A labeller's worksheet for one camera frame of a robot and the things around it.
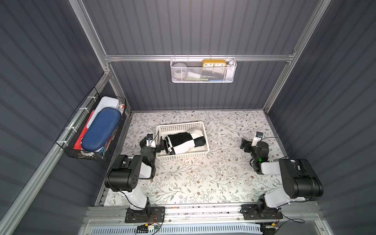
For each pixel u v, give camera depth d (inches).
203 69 35.2
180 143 35.1
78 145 25.4
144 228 28.3
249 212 29.0
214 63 34.2
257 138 32.2
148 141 30.5
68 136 24.0
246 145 34.4
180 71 32.6
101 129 26.7
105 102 30.5
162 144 34.2
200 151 36.8
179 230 30.3
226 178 34.0
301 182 18.0
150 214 28.4
